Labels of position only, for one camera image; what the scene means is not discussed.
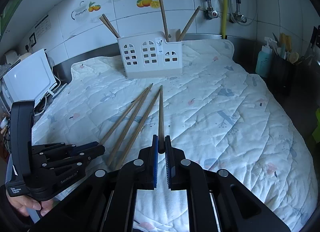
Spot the wooden chopstick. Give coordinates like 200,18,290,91
102,14,120,38
99,15,114,35
177,6,201,42
106,83,153,167
158,86,165,154
114,88,162,170
159,0,169,42
99,87,149,145

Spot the left hand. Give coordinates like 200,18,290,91
5,191,54,217

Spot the white quilted mat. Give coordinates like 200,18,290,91
32,40,318,231

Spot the white utensil holder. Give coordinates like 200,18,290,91
118,29,182,79

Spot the teal soap bottle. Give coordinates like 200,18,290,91
255,37,273,77

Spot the black utensil cup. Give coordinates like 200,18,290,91
269,55,299,88

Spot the steel water valve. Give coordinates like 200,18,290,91
204,8,219,20

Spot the yellow gas hose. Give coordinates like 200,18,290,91
220,0,228,40

